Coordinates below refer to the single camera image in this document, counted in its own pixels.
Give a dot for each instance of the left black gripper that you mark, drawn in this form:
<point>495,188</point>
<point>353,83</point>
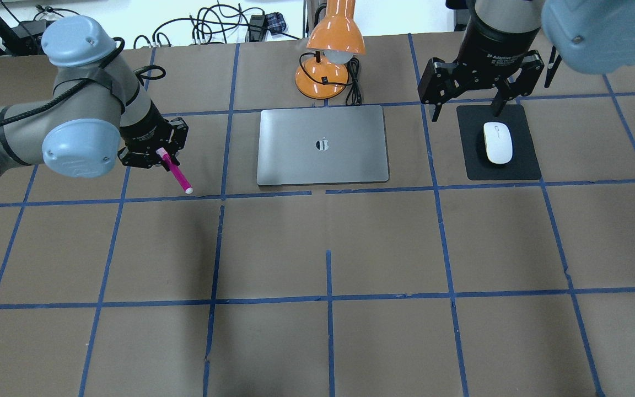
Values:
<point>145,130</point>

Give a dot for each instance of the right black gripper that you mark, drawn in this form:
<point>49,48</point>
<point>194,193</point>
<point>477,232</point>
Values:
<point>495,43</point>

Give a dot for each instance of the pink marker pen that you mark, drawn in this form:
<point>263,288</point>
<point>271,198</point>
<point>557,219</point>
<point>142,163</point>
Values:
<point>172,166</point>

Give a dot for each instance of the white computer mouse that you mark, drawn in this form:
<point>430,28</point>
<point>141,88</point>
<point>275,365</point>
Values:
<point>498,143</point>

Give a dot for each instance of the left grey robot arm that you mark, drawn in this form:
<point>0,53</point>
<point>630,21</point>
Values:
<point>99,114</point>

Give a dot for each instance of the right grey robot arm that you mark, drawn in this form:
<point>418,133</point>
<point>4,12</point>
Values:
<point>591,37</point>

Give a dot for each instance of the black mousepad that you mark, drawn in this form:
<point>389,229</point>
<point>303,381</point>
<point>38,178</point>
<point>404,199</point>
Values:
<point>524,164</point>

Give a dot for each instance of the silver laptop notebook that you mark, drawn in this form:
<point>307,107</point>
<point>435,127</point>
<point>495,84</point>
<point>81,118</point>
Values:
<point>329,145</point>

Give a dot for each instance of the orange desk lamp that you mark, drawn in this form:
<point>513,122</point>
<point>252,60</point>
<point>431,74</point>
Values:
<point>330,65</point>

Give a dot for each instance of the black power adapter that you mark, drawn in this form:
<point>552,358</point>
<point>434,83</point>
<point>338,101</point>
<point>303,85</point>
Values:
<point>263,24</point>

